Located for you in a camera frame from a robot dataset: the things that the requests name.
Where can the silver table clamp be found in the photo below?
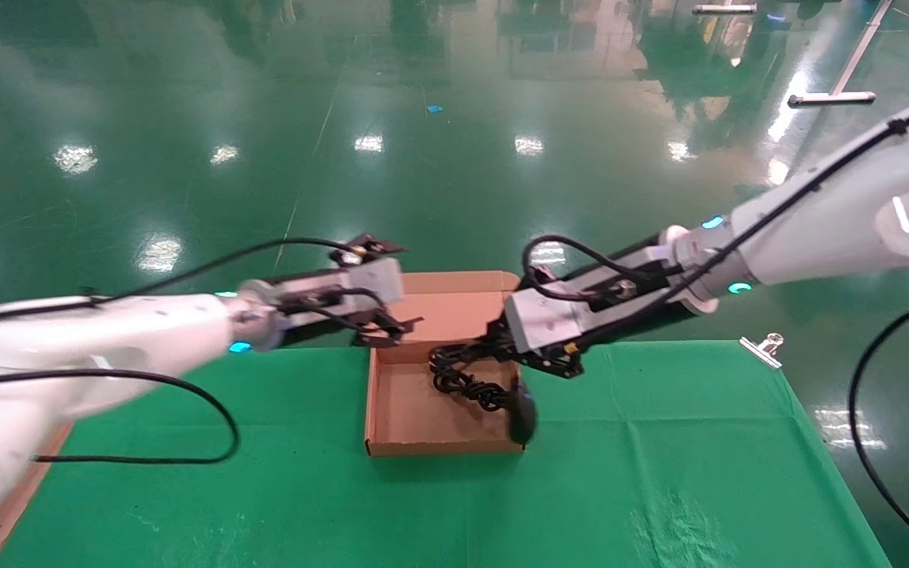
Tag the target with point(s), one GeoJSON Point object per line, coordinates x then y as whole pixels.
{"type": "Point", "coordinates": [762, 351]}

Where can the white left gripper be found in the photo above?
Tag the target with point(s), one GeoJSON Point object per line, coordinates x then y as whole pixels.
{"type": "Point", "coordinates": [375, 280]}

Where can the white stand foot bar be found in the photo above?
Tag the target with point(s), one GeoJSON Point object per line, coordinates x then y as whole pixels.
{"type": "Point", "coordinates": [724, 9]}

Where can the green table cloth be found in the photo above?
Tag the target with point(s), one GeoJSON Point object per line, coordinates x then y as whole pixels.
{"type": "Point", "coordinates": [265, 489]}

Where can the white stand with pole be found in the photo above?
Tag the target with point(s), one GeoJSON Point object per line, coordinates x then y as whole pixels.
{"type": "Point", "coordinates": [829, 99]}

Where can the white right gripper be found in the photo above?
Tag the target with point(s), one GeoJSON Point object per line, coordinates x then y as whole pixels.
{"type": "Point", "coordinates": [557, 315]}

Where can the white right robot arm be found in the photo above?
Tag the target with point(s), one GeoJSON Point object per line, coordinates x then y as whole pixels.
{"type": "Point", "coordinates": [841, 221]}

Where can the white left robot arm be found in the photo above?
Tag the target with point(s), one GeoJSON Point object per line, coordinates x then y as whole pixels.
{"type": "Point", "coordinates": [107, 339]}

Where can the open brown cardboard box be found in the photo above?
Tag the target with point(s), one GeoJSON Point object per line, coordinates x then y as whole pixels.
{"type": "Point", "coordinates": [415, 406]}

